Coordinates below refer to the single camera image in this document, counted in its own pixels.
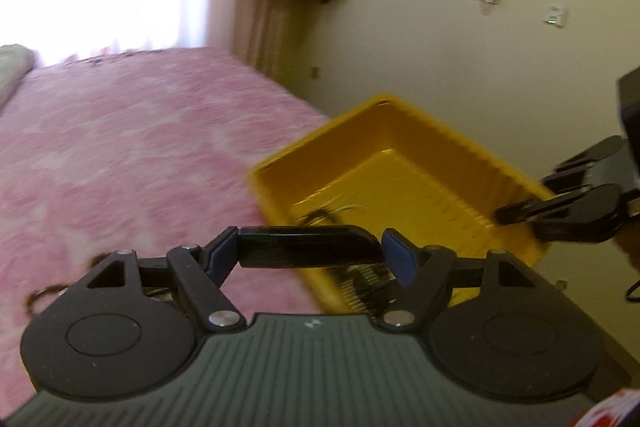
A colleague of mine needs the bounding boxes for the red-brown bead bracelet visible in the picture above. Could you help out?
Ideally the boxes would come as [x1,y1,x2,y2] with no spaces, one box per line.
[22,284,69,314]

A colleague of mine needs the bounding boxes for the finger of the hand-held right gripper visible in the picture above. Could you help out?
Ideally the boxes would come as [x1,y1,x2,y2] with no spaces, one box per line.
[495,184,623,226]
[540,136,628,192]

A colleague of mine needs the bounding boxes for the red white cloth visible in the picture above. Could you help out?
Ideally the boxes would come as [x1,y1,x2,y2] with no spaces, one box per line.
[575,386,640,427]

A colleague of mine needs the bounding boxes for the pink patterned curtain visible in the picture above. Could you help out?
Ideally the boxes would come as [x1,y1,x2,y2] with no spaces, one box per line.
[227,0,297,78]

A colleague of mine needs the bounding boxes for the white wall switch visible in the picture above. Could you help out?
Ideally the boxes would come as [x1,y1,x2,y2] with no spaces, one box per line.
[542,4,569,28]

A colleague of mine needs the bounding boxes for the yellow plastic tray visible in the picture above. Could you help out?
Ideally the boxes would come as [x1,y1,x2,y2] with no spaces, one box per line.
[248,94,558,314]

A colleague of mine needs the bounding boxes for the pink floral blanket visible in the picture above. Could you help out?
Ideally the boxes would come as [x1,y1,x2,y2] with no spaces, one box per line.
[0,47,346,410]

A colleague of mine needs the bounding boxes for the pale green striped quilt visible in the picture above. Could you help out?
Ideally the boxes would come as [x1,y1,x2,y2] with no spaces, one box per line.
[0,44,35,104]

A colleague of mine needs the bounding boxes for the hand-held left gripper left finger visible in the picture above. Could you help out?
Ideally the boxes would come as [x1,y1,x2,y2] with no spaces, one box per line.
[85,228,246,334]

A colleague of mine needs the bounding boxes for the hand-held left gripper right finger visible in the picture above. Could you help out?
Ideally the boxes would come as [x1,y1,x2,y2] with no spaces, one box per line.
[382,229,546,333]

